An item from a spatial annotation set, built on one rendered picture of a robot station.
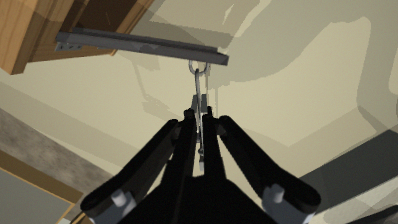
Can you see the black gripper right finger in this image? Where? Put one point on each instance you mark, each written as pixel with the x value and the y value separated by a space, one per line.
pixel 285 198

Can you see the brown wooden cabinet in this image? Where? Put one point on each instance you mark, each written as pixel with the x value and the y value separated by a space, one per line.
pixel 31 31

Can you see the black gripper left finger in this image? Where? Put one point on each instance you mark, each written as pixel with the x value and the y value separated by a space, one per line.
pixel 114 199

